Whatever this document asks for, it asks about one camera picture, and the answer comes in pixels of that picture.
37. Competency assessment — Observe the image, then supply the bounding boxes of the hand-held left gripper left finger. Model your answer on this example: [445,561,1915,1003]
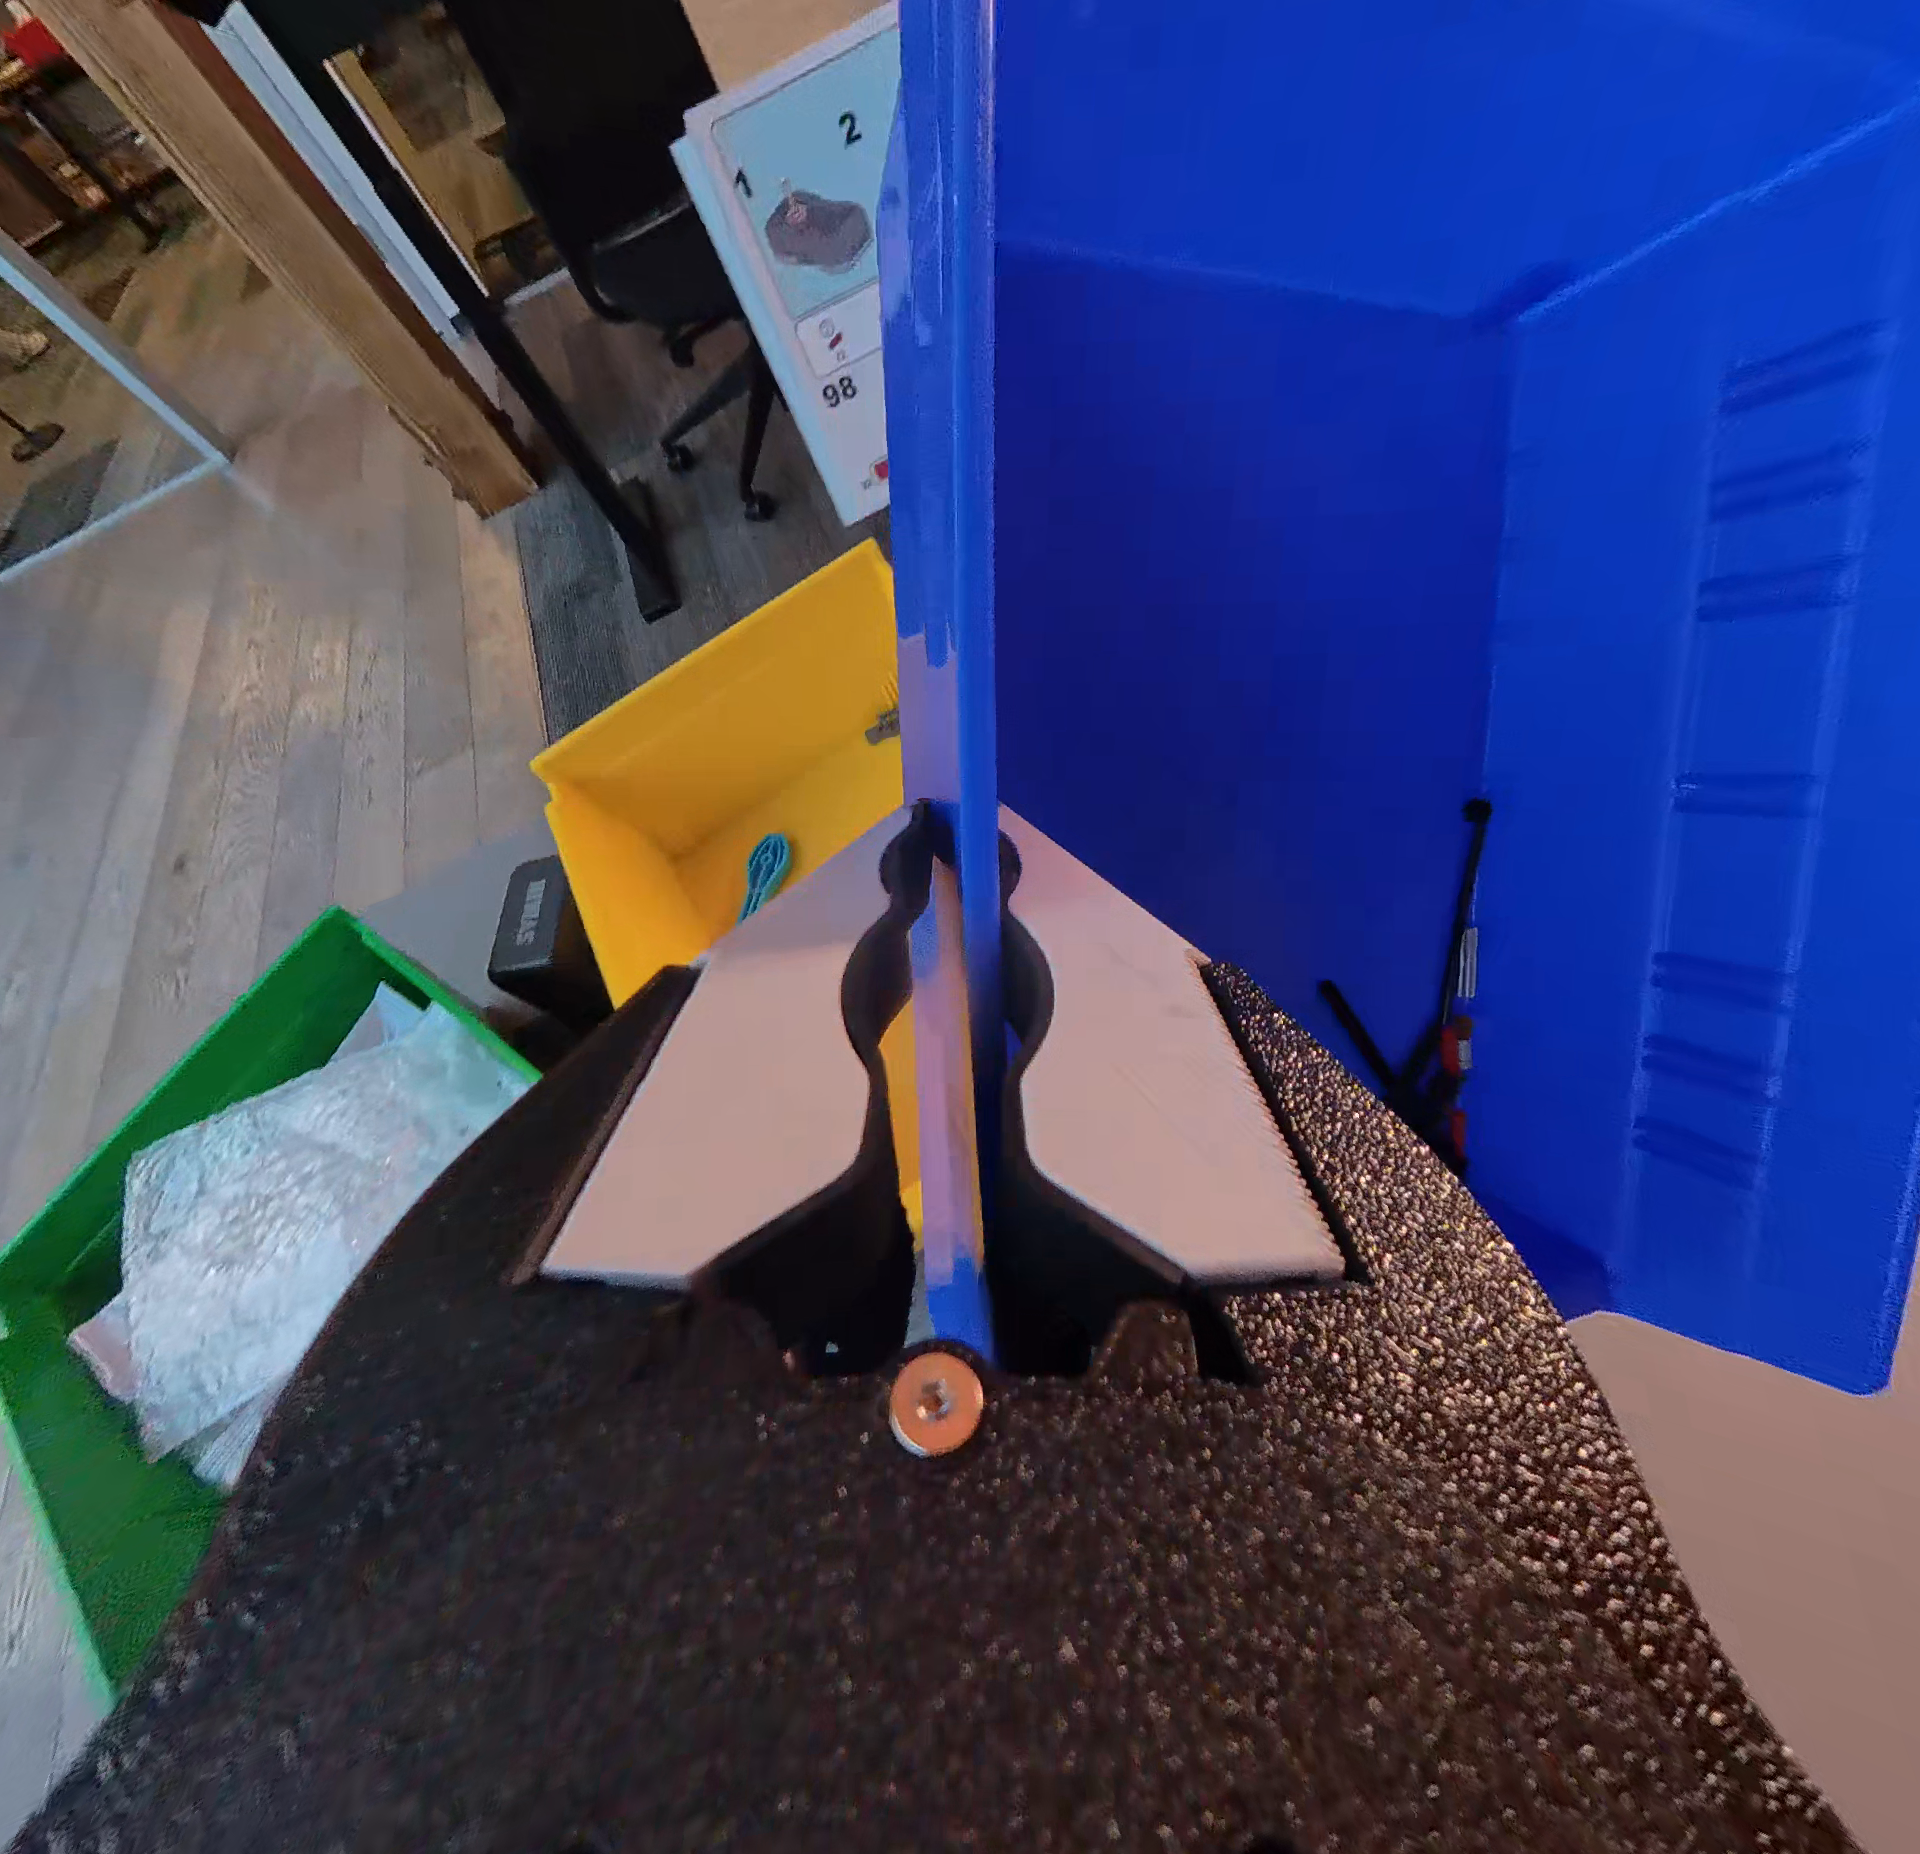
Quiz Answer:
[541,804,937,1293]

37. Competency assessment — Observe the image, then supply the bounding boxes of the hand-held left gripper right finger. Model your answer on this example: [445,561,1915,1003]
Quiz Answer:
[993,807,1349,1281]

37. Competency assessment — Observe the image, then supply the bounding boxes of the yellow storage bin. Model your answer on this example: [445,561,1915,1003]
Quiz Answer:
[532,539,924,1234]

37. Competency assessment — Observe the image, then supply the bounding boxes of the blue storage bin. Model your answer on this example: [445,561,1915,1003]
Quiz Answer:
[876,0,1920,1396]

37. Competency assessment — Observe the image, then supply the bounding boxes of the small black box device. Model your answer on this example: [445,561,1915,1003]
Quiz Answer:
[488,856,617,1030]

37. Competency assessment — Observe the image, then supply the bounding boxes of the clear plastic bags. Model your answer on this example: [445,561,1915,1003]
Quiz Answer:
[66,984,534,1488]

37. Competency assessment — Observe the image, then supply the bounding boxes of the green storage bin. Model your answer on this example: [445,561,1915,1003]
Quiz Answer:
[0,905,543,1698]

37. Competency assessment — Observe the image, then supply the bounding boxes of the black office chair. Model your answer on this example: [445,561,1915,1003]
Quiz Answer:
[493,9,780,520]

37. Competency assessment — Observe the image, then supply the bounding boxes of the building instruction booklet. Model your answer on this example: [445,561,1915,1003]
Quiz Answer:
[670,0,902,527]

